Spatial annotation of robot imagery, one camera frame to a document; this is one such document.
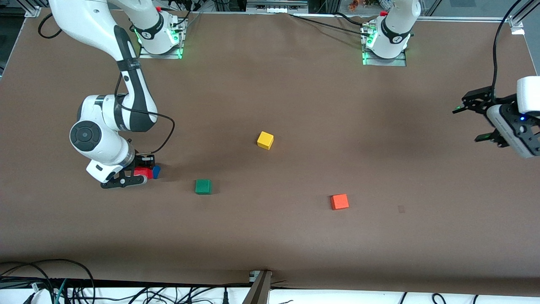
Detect short black table cable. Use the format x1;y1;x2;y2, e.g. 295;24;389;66
335;12;374;27

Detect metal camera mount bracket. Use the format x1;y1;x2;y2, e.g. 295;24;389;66
243;270;273;304

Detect teal cable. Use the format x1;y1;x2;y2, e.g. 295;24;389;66
53;279;69;304

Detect black looped cable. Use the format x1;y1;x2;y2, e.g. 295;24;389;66
0;258;96;304

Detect long black table cable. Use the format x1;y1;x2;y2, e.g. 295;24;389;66
289;14;367;35

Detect aluminium diagonal strut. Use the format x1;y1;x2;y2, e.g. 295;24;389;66
513;0;534;24

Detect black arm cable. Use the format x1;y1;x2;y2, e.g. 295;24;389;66
38;13;176;155
491;0;524;102

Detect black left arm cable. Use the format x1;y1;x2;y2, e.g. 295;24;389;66
491;0;524;102

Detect aluminium frame rail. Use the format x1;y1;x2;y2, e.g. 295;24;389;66
422;16;511;22

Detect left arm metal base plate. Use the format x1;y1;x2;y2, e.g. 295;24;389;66
362;42;408;67

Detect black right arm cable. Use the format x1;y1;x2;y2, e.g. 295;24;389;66
38;13;176;155

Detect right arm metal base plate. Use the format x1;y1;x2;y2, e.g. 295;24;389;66
139;19;184;60

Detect grey power strip box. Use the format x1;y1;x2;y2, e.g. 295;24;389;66
247;0;309;13

